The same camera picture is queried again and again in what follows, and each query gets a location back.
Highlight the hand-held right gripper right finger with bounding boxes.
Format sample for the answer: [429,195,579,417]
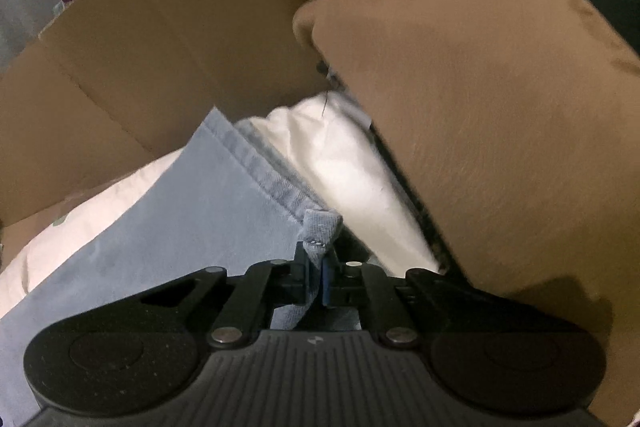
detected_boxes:
[322,257,541,349]

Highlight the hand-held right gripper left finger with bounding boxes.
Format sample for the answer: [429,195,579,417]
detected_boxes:
[107,242,308,350]

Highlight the blue denim pants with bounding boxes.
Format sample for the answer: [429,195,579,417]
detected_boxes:
[0,107,366,423]

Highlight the white bear printed bed sheet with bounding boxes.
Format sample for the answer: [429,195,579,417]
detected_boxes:
[0,94,441,308]

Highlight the brown garment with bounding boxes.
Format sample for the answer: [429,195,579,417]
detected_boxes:
[292,0,640,427]

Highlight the brown cardboard box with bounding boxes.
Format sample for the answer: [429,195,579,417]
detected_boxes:
[0,0,331,228]

